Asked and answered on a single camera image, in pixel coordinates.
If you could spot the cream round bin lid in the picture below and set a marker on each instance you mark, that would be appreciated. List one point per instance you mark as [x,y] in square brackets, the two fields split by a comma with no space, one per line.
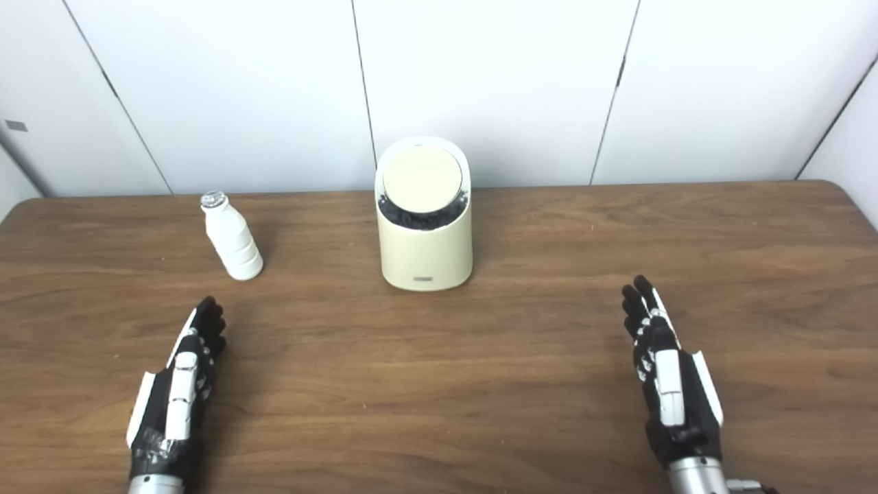
[422,178]

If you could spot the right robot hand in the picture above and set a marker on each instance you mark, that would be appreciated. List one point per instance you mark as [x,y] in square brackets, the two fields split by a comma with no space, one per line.
[669,391]

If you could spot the small white plastic bottle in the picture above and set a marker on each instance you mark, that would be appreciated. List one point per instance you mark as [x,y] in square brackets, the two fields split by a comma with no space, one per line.
[233,247]

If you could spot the cream-colored bin body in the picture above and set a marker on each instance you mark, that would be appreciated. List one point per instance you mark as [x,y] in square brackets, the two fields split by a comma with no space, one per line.
[426,257]

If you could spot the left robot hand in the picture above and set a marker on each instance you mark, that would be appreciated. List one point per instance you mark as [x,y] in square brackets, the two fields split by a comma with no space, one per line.
[182,384]

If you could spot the grey wall tag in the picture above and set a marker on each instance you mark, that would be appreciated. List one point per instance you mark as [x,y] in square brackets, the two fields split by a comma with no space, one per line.
[16,125]

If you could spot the black bin liner bag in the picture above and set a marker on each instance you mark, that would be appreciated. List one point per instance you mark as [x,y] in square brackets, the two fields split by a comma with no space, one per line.
[420,218]

